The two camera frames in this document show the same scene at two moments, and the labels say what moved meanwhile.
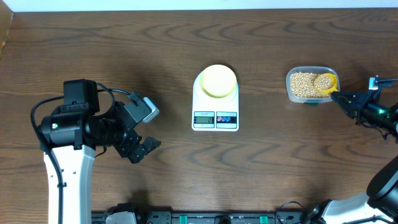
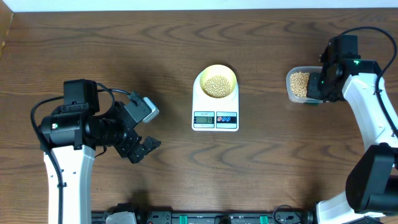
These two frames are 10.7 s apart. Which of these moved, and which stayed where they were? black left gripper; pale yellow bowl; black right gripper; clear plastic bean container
Moved: black right gripper
Stayed: black left gripper; clear plastic bean container; pale yellow bowl
